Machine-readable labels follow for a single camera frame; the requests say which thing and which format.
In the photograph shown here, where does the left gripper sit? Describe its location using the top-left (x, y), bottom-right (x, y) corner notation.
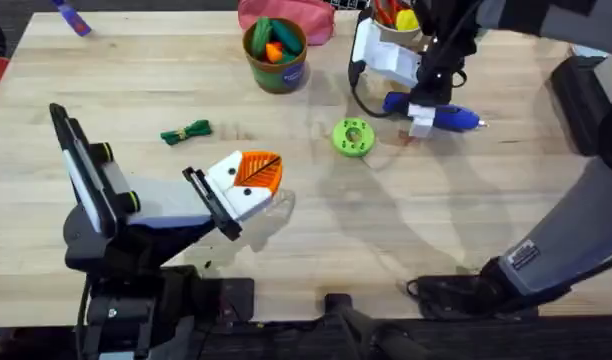
top-left (63, 149), bottom-right (284, 275)

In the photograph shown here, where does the green toy vegetable bundle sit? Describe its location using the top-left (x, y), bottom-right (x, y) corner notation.
top-left (159, 118), bottom-right (214, 147)

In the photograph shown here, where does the green disc with holes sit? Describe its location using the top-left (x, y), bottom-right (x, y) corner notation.
top-left (331, 116), bottom-right (377, 159)

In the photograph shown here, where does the cup filled with tools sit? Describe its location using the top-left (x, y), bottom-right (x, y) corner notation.
top-left (371, 0), bottom-right (423, 47)

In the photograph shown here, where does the brown tub with toys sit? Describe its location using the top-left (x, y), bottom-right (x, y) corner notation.
top-left (242, 16), bottom-right (310, 95)

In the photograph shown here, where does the pink soft pouch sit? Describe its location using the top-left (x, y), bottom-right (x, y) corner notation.
top-left (236, 0), bottom-right (337, 47)

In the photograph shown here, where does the left wrist black flat plate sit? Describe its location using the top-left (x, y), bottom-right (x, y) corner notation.
top-left (48, 102), bottom-right (118, 238)

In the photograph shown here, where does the black box device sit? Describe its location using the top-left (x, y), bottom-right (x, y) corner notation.
top-left (549, 44), bottom-right (612, 157)

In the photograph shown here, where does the blue purple tool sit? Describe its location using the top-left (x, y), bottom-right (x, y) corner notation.
top-left (50, 0), bottom-right (94, 38)

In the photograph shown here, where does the black cable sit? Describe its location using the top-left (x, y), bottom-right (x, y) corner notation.
top-left (347, 59), bottom-right (395, 120)

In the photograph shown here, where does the black rail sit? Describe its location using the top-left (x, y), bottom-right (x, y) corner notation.
top-left (0, 317), bottom-right (612, 360)

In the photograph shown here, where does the black mounting post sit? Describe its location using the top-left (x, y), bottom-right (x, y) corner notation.
top-left (323, 292), bottom-right (437, 360)

